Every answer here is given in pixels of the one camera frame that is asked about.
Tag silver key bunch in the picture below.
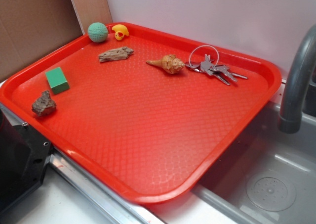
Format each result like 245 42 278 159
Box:
185 54 248 86

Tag green wooden block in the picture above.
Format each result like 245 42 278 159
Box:
45 67 70 95

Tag red plastic tray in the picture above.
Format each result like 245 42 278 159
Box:
0 23 281 204

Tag green textured ball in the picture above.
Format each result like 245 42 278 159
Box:
87 22 109 43

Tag grey toy sink basin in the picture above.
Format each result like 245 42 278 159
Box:
193 85 316 224

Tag brown rock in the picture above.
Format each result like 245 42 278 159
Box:
32 90 57 117

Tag wooden board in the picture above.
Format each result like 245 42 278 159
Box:
71 0 113 34

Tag brown cardboard panel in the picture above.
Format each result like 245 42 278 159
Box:
0 0 82 81

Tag tan conch seashell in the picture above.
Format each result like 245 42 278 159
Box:
146 54 185 74

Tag driftwood piece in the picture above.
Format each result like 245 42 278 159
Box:
98 46 134 63

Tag white key ring loop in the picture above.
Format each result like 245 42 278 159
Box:
189 45 220 68

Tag grey sink faucet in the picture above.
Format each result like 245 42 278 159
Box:
278 25 316 134

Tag black box with screws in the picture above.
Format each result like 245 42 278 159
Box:
0 112 52 215

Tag yellow rubber duck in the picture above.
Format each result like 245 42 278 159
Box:
112 24 129 40

